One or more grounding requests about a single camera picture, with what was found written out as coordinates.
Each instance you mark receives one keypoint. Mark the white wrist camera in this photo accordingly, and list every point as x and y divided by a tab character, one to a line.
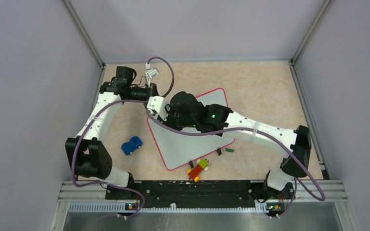
150	73
156	105

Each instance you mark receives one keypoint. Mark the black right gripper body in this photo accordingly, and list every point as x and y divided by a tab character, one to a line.
174	121

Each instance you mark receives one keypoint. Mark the red yellow toy brick car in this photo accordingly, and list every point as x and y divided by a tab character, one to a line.
201	165

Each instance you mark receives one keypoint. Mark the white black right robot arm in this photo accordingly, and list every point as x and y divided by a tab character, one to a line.
293	145

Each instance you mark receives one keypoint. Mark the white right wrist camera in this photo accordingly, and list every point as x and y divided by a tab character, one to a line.
156	105

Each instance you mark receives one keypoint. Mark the green marker cap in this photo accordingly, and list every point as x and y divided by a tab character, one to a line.
229	150

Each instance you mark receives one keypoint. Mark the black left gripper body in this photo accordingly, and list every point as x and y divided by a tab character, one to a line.
151	91

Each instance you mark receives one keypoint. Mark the aluminium frame rail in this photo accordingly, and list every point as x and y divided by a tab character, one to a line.
320	206

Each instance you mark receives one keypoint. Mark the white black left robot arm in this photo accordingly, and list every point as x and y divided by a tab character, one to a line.
87	155

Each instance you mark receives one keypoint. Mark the pink-framed whiteboard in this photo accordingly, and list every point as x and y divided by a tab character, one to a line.
177	150

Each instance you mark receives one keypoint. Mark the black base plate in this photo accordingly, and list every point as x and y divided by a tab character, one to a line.
201	194

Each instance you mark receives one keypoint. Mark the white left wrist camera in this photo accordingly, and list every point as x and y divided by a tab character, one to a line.
150	73

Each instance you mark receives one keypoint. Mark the blue toy car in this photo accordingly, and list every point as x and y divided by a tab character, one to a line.
133	144

